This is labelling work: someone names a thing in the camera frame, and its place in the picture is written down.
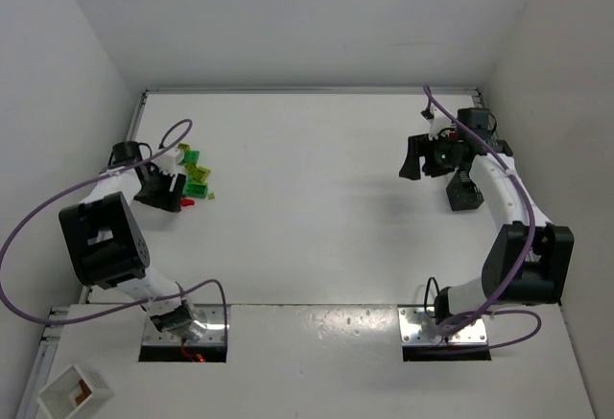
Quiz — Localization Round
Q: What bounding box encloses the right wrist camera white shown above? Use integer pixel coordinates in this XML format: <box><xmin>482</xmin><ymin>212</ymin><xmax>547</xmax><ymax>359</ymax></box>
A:
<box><xmin>428</xmin><ymin>106</ymin><xmax>454</xmax><ymax>141</ymax></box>

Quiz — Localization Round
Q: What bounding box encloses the white slatted container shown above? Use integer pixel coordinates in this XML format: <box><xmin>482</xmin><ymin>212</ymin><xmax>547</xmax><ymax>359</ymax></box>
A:
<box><xmin>37</xmin><ymin>364</ymin><xmax>115</xmax><ymax>419</ymax></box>

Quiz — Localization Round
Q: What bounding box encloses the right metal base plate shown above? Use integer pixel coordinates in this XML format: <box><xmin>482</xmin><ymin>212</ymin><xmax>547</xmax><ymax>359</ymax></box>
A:
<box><xmin>397</xmin><ymin>306</ymin><xmax>488</xmax><ymax>348</ymax></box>

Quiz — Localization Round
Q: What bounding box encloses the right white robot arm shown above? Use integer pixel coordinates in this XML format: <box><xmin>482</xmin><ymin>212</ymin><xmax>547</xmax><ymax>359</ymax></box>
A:
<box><xmin>399</xmin><ymin>105</ymin><xmax>575</xmax><ymax>330</ymax></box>

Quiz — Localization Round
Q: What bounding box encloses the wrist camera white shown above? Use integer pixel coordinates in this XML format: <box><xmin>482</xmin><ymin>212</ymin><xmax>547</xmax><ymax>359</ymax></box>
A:
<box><xmin>428</xmin><ymin>106</ymin><xmax>454</xmax><ymax>141</ymax></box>
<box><xmin>153</xmin><ymin>147</ymin><xmax>185</xmax><ymax>175</ymax></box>

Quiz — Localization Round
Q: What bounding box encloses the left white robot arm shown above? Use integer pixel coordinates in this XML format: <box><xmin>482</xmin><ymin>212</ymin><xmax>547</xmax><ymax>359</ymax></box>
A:
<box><xmin>59</xmin><ymin>141</ymin><xmax>197</xmax><ymax>339</ymax></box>

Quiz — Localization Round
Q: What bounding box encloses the green lego brick upper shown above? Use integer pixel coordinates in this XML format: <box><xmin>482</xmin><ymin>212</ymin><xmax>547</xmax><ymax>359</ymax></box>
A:
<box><xmin>182</xmin><ymin>151</ymin><xmax>200</xmax><ymax>165</ymax></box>

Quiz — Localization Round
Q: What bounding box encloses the large green lego brick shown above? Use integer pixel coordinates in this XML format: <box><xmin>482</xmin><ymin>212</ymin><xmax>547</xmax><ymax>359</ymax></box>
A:
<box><xmin>183</xmin><ymin>182</ymin><xmax>208</xmax><ymax>198</ymax></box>

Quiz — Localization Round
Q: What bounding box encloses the near black slatted container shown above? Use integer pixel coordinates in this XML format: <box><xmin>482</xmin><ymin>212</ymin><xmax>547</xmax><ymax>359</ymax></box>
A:
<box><xmin>446</xmin><ymin>169</ymin><xmax>484</xmax><ymax>212</ymax></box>

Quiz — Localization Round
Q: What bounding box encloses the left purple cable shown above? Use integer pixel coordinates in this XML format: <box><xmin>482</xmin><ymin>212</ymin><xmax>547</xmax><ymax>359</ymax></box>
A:
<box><xmin>0</xmin><ymin>118</ymin><xmax>227</xmax><ymax>327</ymax></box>

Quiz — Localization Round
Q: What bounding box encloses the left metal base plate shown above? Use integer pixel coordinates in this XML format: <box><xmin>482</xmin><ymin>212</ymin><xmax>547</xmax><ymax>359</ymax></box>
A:
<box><xmin>142</xmin><ymin>304</ymin><xmax>229</xmax><ymax>348</ymax></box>

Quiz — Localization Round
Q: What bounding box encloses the metal base plate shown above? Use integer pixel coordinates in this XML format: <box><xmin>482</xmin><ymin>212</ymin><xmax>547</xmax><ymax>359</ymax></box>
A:
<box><xmin>142</xmin><ymin>304</ymin><xmax>229</xmax><ymax>348</ymax></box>
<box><xmin>397</xmin><ymin>306</ymin><xmax>488</xmax><ymax>348</ymax></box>

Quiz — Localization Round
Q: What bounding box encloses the purple cable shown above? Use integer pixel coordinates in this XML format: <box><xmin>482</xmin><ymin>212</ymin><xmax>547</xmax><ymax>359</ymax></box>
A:
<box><xmin>421</xmin><ymin>84</ymin><xmax>543</xmax><ymax>351</ymax></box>
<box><xmin>0</xmin><ymin>118</ymin><xmax>227</xmax><ymax>327</ymax></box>

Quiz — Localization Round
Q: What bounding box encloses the yellow-green lego brick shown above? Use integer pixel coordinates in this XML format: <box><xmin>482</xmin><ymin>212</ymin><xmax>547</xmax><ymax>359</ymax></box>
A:
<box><xmin>190</xmin><ymin>166</ymin><xmax>211</xmax><ymax>184</ymax></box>

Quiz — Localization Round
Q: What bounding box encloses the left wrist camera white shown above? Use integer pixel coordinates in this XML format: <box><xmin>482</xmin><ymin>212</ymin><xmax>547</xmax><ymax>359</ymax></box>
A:
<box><xmin>153</xmin><ymin>147</ymin><xmax>185</xmax><ymax>175</ymax></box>

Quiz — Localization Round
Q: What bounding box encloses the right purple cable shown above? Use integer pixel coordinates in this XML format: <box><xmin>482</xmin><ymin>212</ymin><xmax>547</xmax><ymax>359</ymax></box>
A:
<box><xmin>421</xmin><ymin>84</ymin><xmax>543</xmax><ymax>351</ymax></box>

